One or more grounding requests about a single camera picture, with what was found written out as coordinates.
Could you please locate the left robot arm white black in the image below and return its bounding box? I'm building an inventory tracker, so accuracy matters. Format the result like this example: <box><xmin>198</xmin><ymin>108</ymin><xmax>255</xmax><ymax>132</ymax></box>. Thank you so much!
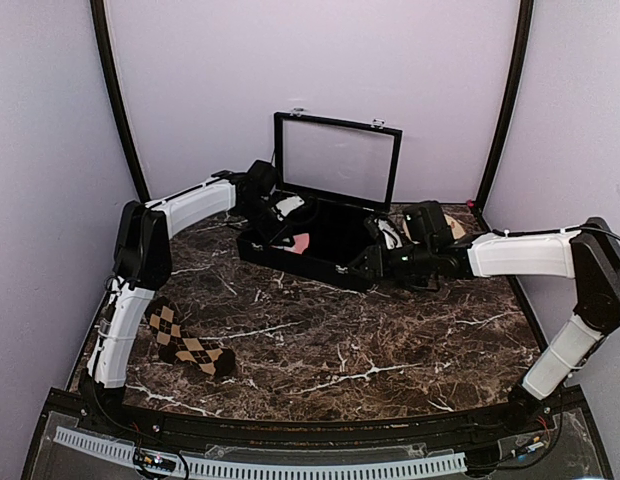
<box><xmin>80</xmin><ymin>160</ymin><xmax>293</xmax><ymax>436</ymax></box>

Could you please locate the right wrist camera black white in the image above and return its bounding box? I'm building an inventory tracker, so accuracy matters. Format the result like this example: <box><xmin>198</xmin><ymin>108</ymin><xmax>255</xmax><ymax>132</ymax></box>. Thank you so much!
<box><xmin>364</xmin><ymin>200</ymin><xmax>451</xmax><ymax>251</ymax></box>

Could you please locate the white slotted cable duct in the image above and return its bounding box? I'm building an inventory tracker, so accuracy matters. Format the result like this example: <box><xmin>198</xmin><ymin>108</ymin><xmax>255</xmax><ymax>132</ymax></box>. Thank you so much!
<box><xmin>53</xmin><ymin>427</ymin><xmax>468</xmax><ymax>479</ymax></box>

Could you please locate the small circuit board with leds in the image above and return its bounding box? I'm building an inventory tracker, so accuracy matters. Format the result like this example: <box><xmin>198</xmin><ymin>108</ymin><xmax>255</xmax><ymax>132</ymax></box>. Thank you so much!
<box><xmin>133</xmin><ymin>450</ymin><xmax>177</xmax><ymax>473</ymax></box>

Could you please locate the black right frame post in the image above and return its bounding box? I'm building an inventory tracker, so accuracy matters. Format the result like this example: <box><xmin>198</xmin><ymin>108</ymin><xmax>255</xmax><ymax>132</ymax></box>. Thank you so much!
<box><xmin>474</xmin><ymin>0</ymin><xmax>534</xmax><ymax>215</ymax></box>

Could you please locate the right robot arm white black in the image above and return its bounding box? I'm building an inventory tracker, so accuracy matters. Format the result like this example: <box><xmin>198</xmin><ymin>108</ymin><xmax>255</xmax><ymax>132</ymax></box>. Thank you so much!
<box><xmin>348</xmin><ymin>213</ymin><xmax>620</xmax><ymax>434</ymax></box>

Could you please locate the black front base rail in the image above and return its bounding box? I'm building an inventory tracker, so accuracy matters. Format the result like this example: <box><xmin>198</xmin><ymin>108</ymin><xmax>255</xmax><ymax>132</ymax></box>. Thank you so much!
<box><xmin>22</xmin><ymin>386</ymin><xmax>612</xmax><ymax>479</ymax></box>

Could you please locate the black display case glass lid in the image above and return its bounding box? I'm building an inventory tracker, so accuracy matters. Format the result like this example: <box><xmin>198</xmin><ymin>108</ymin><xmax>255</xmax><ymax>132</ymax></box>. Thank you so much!
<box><xmin>235</xmin><ymin>111</ymin><xmax>404</xmax><ymax>293</ymax></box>

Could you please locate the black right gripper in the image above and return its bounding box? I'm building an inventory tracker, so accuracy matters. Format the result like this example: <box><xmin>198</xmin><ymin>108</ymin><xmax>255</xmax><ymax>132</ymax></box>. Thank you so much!
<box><xmin>347</xmin><ymin>241</ymin><xmax>434</xmax><ymax>282</ymax></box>

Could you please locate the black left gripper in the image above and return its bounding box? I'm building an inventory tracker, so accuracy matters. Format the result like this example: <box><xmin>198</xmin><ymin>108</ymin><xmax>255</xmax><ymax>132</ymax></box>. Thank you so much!
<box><xmin>238</xmin><ymin>199</ymin><xmax>295</xmax><ymax>247</ymax></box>

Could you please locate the black left frame post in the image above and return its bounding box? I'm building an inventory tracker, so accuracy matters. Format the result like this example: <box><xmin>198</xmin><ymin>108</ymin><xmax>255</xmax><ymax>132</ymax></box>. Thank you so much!
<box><xmin>89</xmin><ymin>0</ymin><xmax>151</xmax><ymax>202</ymax></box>

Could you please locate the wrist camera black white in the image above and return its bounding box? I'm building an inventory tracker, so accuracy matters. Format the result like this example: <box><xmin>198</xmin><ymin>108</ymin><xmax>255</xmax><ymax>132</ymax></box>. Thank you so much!
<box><xmin>247</xmin><ymin>160</ymin><xmax>319</xmax><ymax>226</ymax></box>
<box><xmin>364</xmin><ymin>200</ymin><xmax>451</xmax><ymax>251</ymax></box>

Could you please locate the black frame post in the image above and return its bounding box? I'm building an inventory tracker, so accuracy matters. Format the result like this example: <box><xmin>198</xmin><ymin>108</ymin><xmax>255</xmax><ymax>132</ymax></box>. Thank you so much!
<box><xmin>474</xmin><ymin>0</ymin><xmax>534</xmax><ymax>215</ymax></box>
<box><xmin>89</xmin><ymin>0</ymin><xmax>151</xmax><ymax>202</ymax></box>

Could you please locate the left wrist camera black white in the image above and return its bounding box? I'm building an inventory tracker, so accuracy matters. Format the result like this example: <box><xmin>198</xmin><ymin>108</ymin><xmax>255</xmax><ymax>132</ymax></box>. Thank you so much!
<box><xmin>247</xmin><ymin>160</ymin><xmax>319</xmax><ymax>226</ymax></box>

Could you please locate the brown argyle sock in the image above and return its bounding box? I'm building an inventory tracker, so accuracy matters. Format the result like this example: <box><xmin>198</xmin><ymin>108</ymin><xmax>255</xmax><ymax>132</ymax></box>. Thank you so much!
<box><xmin>144</xmin><ymin>296</ymin><xmax>236</xmax><ymax>378</ymax></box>

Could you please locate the pink teal patterned sock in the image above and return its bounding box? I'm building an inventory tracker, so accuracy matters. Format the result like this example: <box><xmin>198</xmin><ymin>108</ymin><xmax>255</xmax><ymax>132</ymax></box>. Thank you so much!
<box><xmin>272</xmin><ymin>233</ymin><xmax>310</xmax><ymax>255</ymax></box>

